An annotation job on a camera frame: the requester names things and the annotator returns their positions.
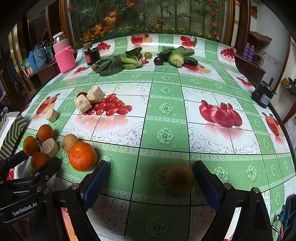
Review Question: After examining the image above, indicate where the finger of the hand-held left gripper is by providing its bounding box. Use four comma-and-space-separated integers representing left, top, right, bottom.
23, 156, 62, 183
0, 151, 29, 168

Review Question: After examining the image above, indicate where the pale green cabbage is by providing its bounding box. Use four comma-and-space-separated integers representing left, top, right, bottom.
157, 46, 195, 67

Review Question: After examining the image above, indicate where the light green bok choy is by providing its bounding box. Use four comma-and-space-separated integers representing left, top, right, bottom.
120, 47, 144, 69

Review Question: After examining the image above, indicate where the black electric motor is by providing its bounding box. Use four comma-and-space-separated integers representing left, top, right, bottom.
252, 77, 278, 108

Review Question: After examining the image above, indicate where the grey blue thermos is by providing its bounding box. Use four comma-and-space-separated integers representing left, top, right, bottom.
33, 45, 49, 69

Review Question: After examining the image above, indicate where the small orange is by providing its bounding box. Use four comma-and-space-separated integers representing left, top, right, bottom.
23, 136, 40, 156
31, 152, 49, 171
37, 124, 55, 142

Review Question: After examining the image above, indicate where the striped white cardboard box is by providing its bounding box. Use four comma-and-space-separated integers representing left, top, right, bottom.
0, 112, 27, 160

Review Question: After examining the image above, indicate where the jar with pink knitted cover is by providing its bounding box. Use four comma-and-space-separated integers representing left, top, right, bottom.
52, 32, 77, 73

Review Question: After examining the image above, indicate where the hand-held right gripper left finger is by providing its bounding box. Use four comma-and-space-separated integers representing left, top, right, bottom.
30, 160, 111, 241

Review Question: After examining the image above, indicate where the large orange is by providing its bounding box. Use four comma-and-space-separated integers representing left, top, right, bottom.
68, 142, 97, 172

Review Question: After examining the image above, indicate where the dark jar with brown lid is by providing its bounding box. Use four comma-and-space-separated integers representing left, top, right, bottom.
83, 43, 101, 65

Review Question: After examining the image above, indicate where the dark green leafy vegetable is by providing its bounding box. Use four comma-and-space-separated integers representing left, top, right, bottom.
95, 56, 123, 76

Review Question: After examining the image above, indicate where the green fruit-print tablecloth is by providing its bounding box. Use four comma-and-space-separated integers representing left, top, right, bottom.
5, 34, 292, 241

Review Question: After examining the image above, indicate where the bamboo and flower glass panel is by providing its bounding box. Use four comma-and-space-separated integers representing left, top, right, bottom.
61, 0, 234, 47

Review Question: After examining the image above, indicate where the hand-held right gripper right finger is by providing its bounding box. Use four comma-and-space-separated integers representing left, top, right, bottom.
193, 160, 274, 241

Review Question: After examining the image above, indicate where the sugarcane piece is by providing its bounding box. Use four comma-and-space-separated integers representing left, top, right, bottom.
87, 86, 104, 103
46, 108, 59, 123
74, 95, 93, 114
40, 138, 59, 158

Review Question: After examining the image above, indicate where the round brown fruit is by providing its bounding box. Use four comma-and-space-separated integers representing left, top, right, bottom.
61, 134, 79, 153
165, 165, 195, 192

